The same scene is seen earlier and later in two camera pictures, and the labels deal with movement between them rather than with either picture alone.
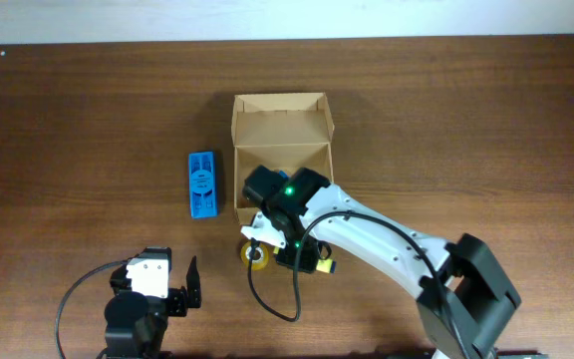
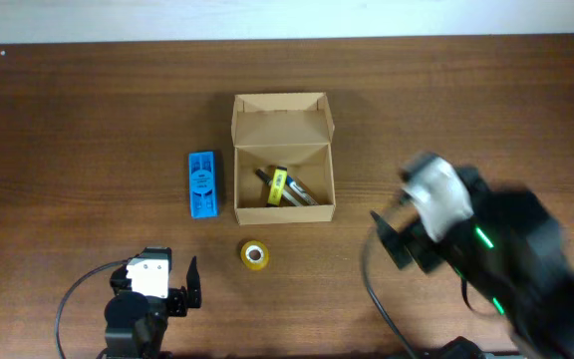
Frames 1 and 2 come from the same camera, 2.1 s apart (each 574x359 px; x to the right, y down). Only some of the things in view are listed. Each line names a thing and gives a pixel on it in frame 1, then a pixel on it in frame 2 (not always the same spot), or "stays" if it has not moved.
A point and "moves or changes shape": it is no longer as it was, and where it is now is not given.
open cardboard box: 286,131 stays
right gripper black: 308,259 → 390,237
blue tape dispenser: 202,185 stays
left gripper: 177,298 stays
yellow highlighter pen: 326,265 moves or changes shape
